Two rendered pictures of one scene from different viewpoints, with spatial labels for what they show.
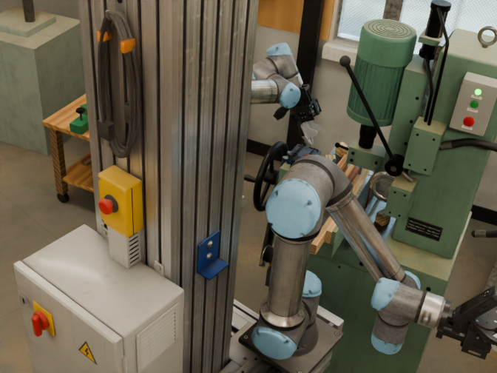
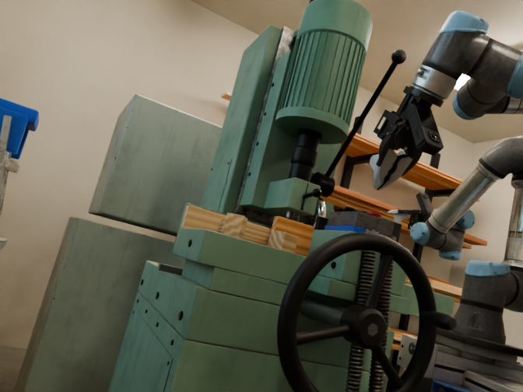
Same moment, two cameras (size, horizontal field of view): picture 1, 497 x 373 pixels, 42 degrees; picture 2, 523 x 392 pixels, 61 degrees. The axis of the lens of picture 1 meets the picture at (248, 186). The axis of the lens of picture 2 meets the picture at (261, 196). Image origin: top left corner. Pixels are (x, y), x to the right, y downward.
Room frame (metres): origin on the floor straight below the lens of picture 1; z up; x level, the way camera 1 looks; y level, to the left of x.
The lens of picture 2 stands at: (2.74, 0.26, 0.86)
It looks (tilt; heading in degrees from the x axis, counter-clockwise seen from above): 9 degrees up; 225
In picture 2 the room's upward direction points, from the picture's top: 14 degrees clockwise
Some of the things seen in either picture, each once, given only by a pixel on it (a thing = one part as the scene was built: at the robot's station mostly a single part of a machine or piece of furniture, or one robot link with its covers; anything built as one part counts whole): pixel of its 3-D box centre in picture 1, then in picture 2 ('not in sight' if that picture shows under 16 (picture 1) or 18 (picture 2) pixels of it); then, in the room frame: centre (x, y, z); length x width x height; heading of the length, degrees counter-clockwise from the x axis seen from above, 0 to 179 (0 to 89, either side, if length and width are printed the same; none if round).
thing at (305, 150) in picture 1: (303, 158); (366, 225); (1.97, -0.19, 0.99); 0.13 x 0.11 x 0.06; 156
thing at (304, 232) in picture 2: (335, 177); (319, 246); (1.95, -0.31, 0.94); 0.23 x 0.02 x 0.07; 156
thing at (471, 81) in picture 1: (475, 104); not in sight; (1.70, -0.64, 1.40); 0.10 x 0.06 x 0.16; 66
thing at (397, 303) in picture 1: (397, 300); (456, 218); (1.07, -0.36, 1.21); 0.11 x 0.08 x 0.09; 69
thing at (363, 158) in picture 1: (368, 158); (290, 201); (1.95, -0.42, 1.03); 0.14 x 0.07 x 0.09; 66
